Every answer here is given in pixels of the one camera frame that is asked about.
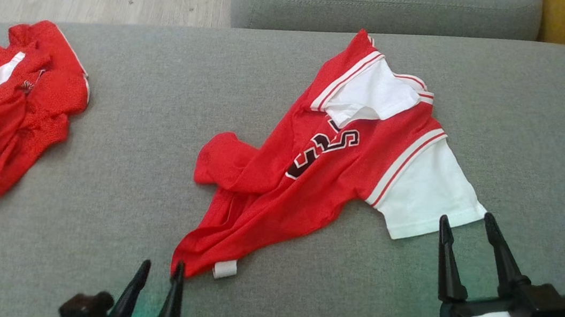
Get red and white jersey shirt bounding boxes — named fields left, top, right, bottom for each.
left=170, top=10, right=508, bottom=315

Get red shorts with white stripe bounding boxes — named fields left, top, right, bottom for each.
left=0, top=14, right=98, bottom=216

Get grey stitched sofa cushion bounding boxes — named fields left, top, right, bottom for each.
left=227, top=0, right=544, bottom=65

